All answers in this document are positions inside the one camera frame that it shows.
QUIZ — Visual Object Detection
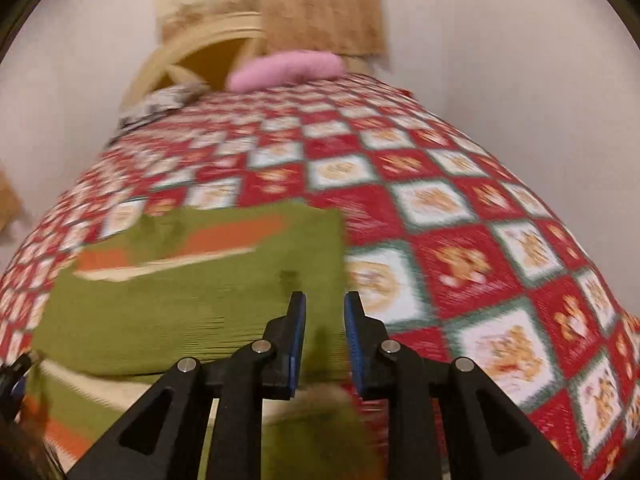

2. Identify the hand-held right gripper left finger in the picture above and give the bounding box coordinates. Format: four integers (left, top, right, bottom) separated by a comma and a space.
67, 291, 307, 480

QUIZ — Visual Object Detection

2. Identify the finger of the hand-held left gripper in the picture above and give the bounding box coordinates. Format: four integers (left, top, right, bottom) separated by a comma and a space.
0, 351, 42, 426

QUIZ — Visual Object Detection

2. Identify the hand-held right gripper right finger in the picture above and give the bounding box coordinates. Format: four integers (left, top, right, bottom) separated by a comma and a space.
343, 291, 581, 480

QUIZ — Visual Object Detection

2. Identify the green knit sweater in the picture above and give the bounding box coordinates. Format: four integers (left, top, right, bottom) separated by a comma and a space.
32, 199, 386, 480

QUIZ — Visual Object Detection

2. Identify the red checked printed bedspread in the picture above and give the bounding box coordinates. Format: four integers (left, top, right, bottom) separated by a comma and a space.
0, 72, 640, 480

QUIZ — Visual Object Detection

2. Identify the pink pillow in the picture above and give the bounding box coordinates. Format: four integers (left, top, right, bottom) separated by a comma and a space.
225, 51, 346, 93

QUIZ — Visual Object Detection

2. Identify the black and white patterned pillow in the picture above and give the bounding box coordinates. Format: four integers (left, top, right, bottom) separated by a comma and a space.
117, 84, 211, 131

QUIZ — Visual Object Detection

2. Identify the cream wooden headboard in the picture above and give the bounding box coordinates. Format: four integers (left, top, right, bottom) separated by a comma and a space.
122, 12, 371, 111

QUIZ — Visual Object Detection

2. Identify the beige patterned curtain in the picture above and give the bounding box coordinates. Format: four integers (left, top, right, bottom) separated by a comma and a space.
152, 0, 391, 61

